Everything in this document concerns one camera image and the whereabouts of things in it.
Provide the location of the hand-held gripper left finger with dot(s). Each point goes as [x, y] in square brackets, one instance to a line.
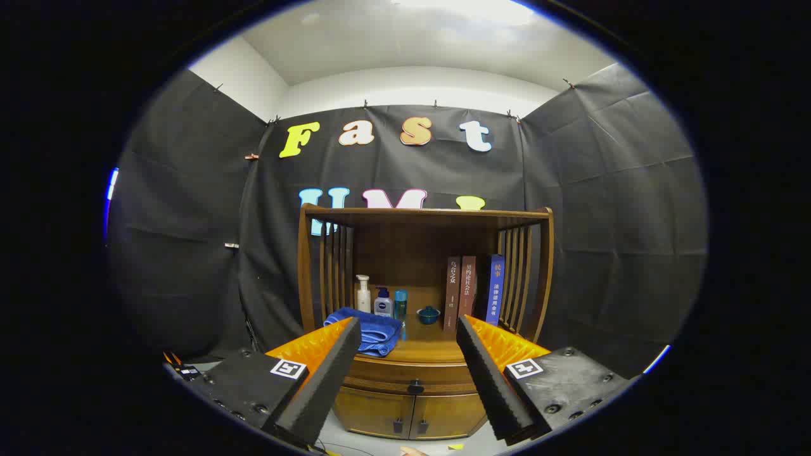
[329, 380]

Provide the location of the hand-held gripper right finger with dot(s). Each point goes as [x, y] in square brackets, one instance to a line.
[488, 380]

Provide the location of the wooden drawer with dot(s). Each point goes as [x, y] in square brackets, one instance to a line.
[393, 380]

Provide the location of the black drawer knob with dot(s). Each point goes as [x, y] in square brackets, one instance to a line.
[415, 386]

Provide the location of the wooden cabinet door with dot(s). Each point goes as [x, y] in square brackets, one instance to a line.
[374, 411]
[443, 415]

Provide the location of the wooden countertop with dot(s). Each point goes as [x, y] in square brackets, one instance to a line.
[437, 348]

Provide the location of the wooden cabinet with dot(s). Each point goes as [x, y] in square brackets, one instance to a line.
[412, 253]

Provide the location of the folded blue towel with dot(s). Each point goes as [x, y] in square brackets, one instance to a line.
[380, 332]

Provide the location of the white pump bottle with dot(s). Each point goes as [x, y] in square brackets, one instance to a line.
[363, 301]

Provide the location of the small blue lidded cup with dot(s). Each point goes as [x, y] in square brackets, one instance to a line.
[428, 315]

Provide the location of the blue book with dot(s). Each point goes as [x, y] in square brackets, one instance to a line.
[495, 291]

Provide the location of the white bottle with blue cap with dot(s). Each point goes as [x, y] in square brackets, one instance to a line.
[383, 307]

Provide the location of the dark brown book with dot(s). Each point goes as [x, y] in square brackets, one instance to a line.
[452, 291]

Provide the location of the reddish brown book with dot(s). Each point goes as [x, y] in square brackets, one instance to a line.
[467, 285]

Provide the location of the teal translucent bottle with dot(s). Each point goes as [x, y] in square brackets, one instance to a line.
[401, 304]

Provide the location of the black backdrop cloth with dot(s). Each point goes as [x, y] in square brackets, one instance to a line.
[190, 253]

